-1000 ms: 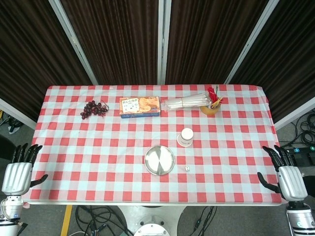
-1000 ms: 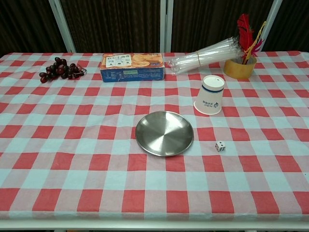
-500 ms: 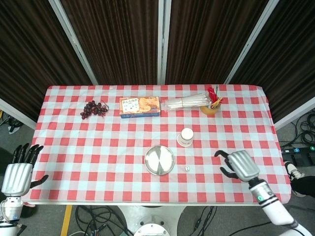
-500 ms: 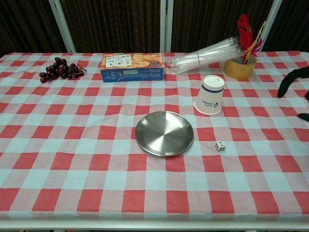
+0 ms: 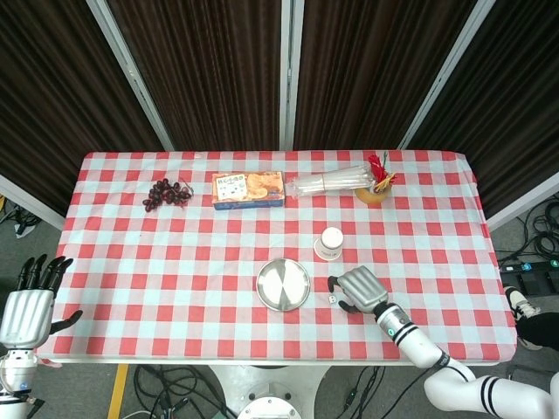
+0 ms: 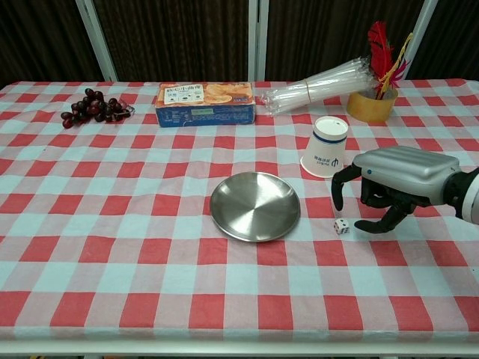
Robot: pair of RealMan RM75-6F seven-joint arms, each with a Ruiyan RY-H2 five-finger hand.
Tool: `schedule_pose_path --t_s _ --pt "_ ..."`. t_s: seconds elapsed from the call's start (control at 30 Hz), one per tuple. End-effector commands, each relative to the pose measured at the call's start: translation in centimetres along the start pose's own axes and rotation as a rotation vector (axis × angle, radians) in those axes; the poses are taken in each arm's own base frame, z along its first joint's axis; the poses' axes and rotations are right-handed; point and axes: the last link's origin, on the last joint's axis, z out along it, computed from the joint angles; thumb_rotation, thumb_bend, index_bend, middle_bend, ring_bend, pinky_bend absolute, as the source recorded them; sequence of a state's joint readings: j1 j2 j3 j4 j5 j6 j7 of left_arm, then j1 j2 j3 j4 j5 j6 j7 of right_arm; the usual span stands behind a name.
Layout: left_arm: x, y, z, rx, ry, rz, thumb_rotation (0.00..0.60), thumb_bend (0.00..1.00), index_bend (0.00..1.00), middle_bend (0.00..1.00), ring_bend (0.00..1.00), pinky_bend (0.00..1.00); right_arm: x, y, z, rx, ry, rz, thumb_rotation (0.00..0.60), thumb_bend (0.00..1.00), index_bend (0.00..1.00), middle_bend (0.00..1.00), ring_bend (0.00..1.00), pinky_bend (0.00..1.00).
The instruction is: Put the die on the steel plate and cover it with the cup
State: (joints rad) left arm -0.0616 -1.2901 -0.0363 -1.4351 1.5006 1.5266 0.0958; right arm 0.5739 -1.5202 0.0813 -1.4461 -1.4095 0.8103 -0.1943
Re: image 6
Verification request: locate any red feather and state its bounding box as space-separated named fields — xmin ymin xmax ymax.
xmin=367 ymin=21 xmax=395 ymax=101

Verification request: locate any yellow tape roll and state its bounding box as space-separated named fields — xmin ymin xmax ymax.
xmin=346 ymin=88 xmax=399 ymax=123

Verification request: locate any round metal plate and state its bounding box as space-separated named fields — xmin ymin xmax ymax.
xmin=209 ymin=171 xmax=301 ymax=243

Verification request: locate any dark red grape bunch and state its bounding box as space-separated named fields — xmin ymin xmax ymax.
xmin=61 ymin=88 xmax=135 ymax=130

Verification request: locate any bundle of clear straws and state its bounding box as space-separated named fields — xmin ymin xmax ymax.
xmin=260 ymin=55 xmax=379 ymax=117

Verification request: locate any white folding screen frame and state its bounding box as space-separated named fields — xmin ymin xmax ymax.
xmin=74 ymin=0 xmax=439 ymax=82

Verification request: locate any yellow pink feather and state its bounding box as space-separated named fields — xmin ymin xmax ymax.
xmin=378 ymin=32 xmax=414 ymax=94

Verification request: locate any blue orange biscuit box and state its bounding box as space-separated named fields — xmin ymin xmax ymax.
xmin=155 ymin=82 xmax=257 ymax=128

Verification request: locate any red white checkered tablecloth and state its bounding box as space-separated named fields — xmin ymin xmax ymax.
xmin=0 ymin=79 xmax=479 ymax=344

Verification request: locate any white paper cup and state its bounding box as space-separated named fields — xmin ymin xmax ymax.
xmin=299 ymin=116 xmax=350 ymax=178

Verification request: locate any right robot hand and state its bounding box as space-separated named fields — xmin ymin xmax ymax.
xmin=331 ymin=146 xmax=460 ymax=235

